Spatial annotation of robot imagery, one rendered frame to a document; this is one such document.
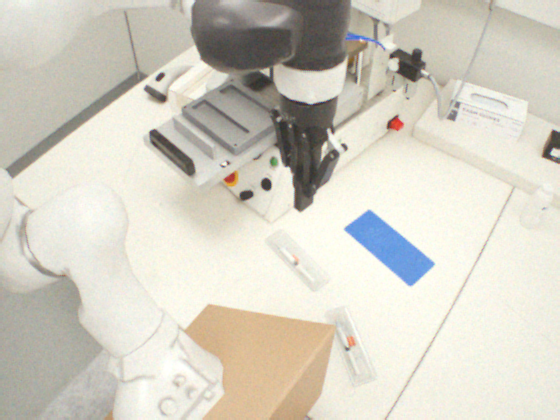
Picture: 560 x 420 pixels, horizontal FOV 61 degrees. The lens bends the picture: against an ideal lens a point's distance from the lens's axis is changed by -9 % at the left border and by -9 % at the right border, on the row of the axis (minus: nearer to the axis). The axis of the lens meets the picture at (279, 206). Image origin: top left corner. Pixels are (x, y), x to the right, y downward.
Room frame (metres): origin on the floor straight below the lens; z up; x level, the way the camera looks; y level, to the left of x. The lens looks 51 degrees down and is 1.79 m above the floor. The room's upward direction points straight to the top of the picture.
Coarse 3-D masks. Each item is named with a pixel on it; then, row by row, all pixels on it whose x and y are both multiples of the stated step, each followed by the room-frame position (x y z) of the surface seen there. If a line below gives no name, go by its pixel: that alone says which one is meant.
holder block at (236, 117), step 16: (208, 96) 0.99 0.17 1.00; (224, 96) 0.99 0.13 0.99; (240, 96) 1.01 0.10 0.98; (256, 96) 0.99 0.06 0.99; (192, 112) 0.93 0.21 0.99; (208, 112) 0.95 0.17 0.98; (224, 112) 0.93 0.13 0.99; (240, 112) 0.93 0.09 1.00; (256, 112) 0.94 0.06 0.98; (208, 128) 0.87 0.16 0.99; (224, 128) 0.89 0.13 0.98; (240, 128) 0.88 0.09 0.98; (256, 128) 0.87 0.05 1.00; (272, 128) 0.88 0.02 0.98; (224, 144) 0.83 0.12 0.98; (240, 144) 0.82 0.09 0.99
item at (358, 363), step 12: (336, 312) 0.52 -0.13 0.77; (348, 312) 0.52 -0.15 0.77; (336, 324) 0.49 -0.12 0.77; (348, 324) 0.49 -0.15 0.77; (336, 336) 0.46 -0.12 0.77; (348, 336) 0.46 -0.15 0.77; (360, 336) 0.46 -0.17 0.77; (348, 348) 0.43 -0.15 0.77; (360, 348) 0.43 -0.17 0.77; (348, 360) 0.41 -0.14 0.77; (360, 360) 0.41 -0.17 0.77; (360, 372) 0.38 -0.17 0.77; (372, 372) 0.38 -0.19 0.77
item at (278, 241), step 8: (280, 232) 0.74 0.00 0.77; (272, 240) 0.72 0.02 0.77; (280, 240) 0.72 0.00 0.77; (288, 240) 0.72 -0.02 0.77; (280, 248) 0.69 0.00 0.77; (288, 248) 0.69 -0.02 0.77; (296, 248) 0.69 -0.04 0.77; (288, 256) 0.67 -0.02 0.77; (296, 256) 0.67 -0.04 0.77; (304, 256) 0.67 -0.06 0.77; (296, 264) 0.65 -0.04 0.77; (304, 264) 0.65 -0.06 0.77; (312, 264) 0.65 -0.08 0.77; (304, 272) 0.63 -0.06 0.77; (312, 272) 0.63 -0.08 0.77; (320, 272) 0.63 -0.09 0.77; (304, 280) 0.60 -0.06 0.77; (312, 280) 0.60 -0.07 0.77; (320, 280) 0.60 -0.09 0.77; (312, 288) 0.58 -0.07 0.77
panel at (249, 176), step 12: (264, 156) 0.88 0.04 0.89; (276, 156) 0.87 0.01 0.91; (240, 168) 0.91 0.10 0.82; (252, 168) 0.89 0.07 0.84; (264, 168) 0.87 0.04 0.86; (276, 168) 0.85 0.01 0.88; (240, 180) 0.89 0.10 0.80; (252, 180) 0.87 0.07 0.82; (276, 180) 0.83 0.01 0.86; (264, 192) 0.83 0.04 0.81; (252, 204) 0.83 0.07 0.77; (264, 204) 0.82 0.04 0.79; (264, 216) 0.80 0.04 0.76
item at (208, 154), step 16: (160, 128) 0.90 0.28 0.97; (176, 128) 0.89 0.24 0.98; (192, 128) 0.86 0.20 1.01; (144, 144) 0.88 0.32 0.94; (176, 144) 0.85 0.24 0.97; (192, 144) 0.84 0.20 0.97; (208, 144) 0.80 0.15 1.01; (256, 144) 0.84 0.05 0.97; (272, 144) 0.87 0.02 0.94; (208, 160) 0.79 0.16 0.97; (224, 160) 0.79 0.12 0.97; (240, 160) 0.80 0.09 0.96; (192, 176) 0.75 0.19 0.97; (208, 176) 0.74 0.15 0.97; (224, 176) 0.77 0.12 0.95
